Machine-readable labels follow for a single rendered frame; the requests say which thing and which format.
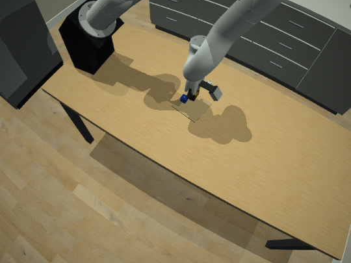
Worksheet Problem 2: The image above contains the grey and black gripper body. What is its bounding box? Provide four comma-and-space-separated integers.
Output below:
185, 78, 205, 95

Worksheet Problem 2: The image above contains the blue die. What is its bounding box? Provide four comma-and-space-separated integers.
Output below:
180, 94, 188, 104

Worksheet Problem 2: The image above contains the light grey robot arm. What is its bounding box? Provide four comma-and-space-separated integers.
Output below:
79, 0, 283, 101

